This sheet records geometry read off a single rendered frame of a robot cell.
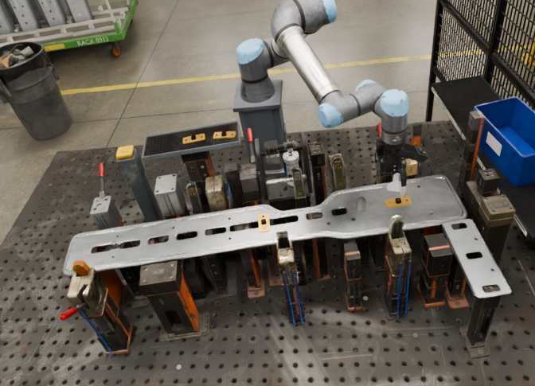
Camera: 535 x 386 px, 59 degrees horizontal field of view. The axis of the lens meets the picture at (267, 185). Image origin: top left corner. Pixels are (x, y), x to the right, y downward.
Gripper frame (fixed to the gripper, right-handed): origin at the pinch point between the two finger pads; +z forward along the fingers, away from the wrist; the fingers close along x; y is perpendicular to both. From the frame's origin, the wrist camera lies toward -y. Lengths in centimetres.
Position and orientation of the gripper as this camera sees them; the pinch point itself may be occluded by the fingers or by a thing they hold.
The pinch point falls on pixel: (399, 185)
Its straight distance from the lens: 163.3
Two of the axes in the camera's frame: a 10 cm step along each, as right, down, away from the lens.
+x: 0.8, 6.7, -7.4
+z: 1.6, 7.2, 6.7
